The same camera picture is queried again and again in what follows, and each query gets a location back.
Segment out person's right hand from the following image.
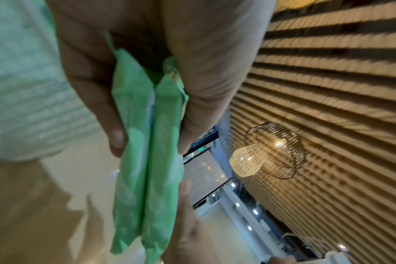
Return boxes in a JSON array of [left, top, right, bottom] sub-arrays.
[[161, 180, 222, 264]]

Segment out person's left hand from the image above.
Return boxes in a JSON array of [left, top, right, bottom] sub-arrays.
[[46, 0, 278, 158]]

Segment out green plastic packet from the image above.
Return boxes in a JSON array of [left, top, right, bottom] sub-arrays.
[[140, 56, 190, 264], [106, 31, 157, 255]]

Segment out glass storefront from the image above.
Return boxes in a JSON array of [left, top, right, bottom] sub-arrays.
[[182, 125, 283, 233]]

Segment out green striped shirt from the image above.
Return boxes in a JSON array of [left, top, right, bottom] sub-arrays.
[[0, 0, 102, 162]]

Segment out beige trousers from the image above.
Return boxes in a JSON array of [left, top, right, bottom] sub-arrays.
[[0, 158, 107, 264]]

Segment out cream wire pendant lamp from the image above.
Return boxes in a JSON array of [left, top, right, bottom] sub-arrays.
[[229, 145, 262, 178]]

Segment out black wire pendant lamp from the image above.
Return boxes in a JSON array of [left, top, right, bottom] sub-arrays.
[[244, 122, 307, 180]]

